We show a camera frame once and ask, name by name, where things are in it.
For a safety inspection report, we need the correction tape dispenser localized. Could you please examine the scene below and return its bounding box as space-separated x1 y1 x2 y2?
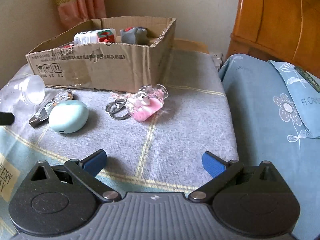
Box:
29 89 73 128

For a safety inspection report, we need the clear plastic jar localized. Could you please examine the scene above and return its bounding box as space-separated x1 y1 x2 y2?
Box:
1 75 46 113

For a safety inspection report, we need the white bottle green label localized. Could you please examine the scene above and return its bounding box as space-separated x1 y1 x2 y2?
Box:
74 28 117 45

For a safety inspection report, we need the pink keychain charm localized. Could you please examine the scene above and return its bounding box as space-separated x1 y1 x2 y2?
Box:
105 84 169 122

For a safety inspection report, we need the grey cat figurine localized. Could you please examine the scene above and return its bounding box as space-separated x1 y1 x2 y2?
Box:
120 27 149 45

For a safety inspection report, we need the red green toy train car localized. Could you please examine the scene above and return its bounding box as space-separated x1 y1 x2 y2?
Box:
97 29 116 43

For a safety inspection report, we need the mint green earbuds case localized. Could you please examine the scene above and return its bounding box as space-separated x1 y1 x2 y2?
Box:
48 100 89 134

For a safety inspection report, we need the grey checked blanket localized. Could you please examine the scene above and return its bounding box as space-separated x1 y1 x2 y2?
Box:
1 50 238 239

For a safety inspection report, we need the blue floral pillow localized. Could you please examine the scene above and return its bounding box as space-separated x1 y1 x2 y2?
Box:
269 60 319 139

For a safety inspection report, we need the cardboard box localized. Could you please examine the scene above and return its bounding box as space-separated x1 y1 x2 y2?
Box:
25 16 176 93

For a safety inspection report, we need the pink orange curtain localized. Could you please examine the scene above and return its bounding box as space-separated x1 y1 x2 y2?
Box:
55 0 107 29

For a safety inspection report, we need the wooden bed headboard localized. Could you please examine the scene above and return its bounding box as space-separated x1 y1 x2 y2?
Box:
227 0 319 76

